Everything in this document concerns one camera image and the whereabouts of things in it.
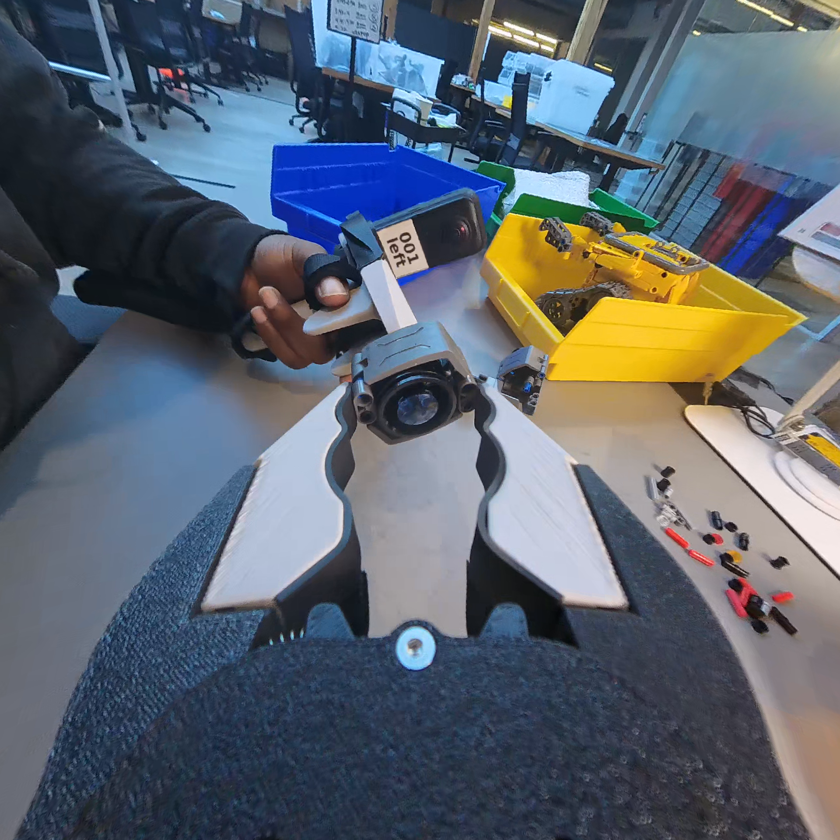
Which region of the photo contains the black office chair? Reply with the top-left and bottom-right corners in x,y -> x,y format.
121,0 -> 224,133
284,7 -> 332,139
472,69 -> 534,168

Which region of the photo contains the white packing sheet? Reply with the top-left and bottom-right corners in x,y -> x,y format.
502,167 -> 599,210

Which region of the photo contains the black cable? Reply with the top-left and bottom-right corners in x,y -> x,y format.
705,367 -> 798,439

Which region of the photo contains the grey brick wheel assembly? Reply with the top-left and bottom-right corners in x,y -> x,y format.
350,320 -> 480,446

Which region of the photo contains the clear storage box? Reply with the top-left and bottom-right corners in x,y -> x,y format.
502,51 -> 616,132

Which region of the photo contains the yellow brick robot model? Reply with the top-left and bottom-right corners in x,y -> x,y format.
535,211 -> 711,329

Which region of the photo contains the blue plastic bin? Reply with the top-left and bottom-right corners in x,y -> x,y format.
270,143 -> 506,286

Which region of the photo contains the yellow printed leaflet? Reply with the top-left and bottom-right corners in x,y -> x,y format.
774,423 -> 840,487

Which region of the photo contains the person's left forearm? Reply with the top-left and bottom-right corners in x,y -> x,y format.
0,20 -> 290,336

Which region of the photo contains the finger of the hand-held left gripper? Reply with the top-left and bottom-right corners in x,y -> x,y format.
361,258 -> 421,334

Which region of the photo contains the pile of small brick parts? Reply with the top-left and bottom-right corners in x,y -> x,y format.
645,465 -> 799,636

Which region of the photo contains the green plastic bin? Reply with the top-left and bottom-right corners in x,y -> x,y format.
476,161 -> 660,237

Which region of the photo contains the person's left hand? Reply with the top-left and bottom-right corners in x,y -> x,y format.
239,233 -> 352,370

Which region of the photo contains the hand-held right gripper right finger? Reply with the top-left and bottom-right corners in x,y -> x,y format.
467,385 -> 631,631

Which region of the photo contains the yellow plastic bin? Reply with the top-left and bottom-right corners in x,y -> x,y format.
481,211 -> 808,383

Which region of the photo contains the instruction booklet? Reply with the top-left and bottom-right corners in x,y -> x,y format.
779,185 -> 840,263

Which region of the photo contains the black utility cart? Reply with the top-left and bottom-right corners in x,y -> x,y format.
384,88 -> 468,165

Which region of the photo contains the white round disc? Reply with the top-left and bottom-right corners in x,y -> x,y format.
774,453 -> 840,521

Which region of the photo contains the grey desk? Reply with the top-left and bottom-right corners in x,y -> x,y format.
0,282 -> 840,840

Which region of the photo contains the white easel board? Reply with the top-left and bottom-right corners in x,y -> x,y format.
49,0 -> 147,142

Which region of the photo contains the wooden background table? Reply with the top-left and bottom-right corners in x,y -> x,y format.
322,66 -> 667,191

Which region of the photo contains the white booklet stand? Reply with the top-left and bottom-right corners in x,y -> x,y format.
684,246 -> 840,581

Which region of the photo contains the handwritten whiteboard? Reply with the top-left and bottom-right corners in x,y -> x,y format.
327,0 -> 383,46

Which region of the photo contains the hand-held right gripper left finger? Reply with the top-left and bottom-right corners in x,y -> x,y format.
200,385 -> 363,627

